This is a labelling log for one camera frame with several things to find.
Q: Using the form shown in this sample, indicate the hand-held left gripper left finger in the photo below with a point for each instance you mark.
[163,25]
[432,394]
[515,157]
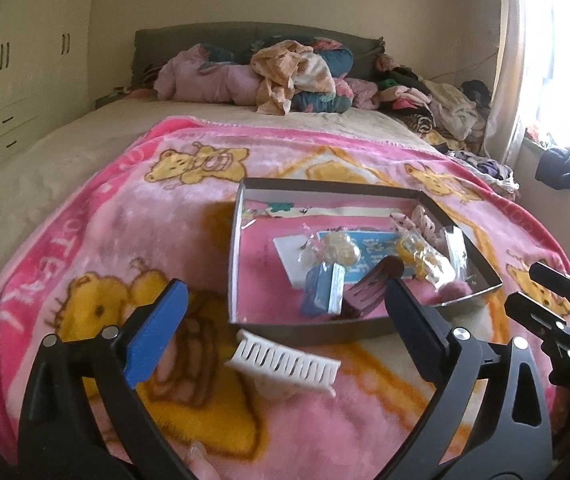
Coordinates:
[157,332]

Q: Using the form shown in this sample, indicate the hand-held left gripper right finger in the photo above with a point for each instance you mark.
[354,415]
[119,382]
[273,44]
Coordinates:
[415,322]

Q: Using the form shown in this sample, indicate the brown pink hair clip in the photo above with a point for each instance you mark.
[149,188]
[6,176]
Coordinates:
[365,292]

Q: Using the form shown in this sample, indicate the yellow item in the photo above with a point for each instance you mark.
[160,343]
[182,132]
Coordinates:
[420,260]

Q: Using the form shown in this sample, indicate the clear plastic packet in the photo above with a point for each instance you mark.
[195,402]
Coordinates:
[455,250]

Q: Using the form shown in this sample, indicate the blue packaged box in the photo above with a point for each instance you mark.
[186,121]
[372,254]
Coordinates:
[320,290]

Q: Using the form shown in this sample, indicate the clear hair claw clip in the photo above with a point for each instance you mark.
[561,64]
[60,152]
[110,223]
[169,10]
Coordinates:
[335,250]

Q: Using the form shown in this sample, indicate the grey cardboard box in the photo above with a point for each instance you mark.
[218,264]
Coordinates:
[290,336]

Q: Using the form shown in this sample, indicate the white hair claw clip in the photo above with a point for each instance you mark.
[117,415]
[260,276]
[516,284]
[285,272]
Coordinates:
[285,365]

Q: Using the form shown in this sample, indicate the person's left hand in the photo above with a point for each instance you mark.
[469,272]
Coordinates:
[207,465]

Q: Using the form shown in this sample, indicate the blue printed card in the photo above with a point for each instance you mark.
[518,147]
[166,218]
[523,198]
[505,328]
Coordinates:
[370,250]

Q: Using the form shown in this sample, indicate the pink bear print blanket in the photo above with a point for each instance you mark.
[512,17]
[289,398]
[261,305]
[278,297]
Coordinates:
[115,220]

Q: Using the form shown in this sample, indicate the pile of mixed clothes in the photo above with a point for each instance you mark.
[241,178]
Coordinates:
[435,105]

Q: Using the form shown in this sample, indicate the cream curtain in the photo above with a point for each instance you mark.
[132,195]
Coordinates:
[515,60]

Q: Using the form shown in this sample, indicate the pink floral quilt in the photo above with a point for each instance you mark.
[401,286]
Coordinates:
[200,80]

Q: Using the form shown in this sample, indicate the teal floral duvet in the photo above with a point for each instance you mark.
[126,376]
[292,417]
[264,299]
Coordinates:
[337,57]

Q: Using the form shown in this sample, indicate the yellow patterned cloth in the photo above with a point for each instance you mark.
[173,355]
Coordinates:
[285,70]

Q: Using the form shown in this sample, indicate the white wardrobe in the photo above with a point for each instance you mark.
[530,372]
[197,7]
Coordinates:
[25,60]

